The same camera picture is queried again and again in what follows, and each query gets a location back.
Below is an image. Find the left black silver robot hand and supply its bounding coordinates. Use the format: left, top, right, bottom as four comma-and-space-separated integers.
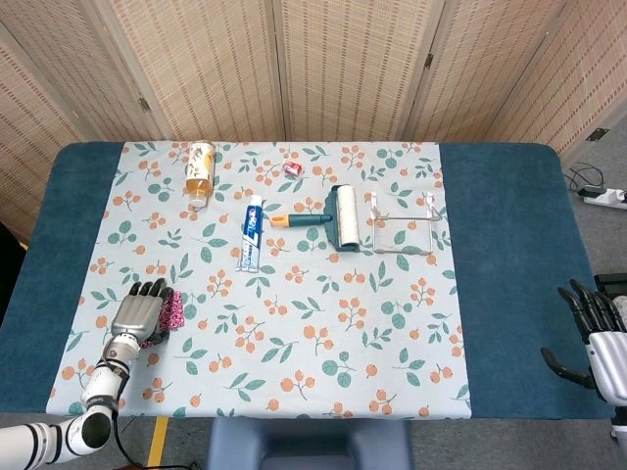
111, 277, 173, 347

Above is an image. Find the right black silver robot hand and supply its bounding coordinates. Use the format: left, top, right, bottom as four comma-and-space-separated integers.
541, 278, 627, 405

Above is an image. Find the woven folding screen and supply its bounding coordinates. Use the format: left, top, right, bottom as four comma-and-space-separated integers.
0, 0, 627, 244

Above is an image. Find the black equipment case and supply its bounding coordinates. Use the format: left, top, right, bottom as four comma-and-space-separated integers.
594, 273, 627, 314

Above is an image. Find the blue white toothpaste tube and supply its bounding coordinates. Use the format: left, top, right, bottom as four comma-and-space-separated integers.
235, 194, 265, 273

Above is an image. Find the teal padded table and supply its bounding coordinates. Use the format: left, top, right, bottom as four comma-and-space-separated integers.
0, 141, 618, 421

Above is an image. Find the amber tea bottle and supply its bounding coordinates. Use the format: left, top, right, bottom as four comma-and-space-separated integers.
184, 141, 217, 210

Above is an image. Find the white power strip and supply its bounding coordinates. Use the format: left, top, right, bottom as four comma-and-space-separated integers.
577, 187, 627, 211

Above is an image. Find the floral fruit print tablecloth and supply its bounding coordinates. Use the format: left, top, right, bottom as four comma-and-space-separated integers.
45, 141, 472, 420

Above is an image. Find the teal lint roller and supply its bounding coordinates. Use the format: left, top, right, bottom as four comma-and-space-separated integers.
268, 184, 362, 254

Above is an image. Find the black power cable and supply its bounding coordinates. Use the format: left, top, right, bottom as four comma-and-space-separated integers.
562, 163, 603, 193

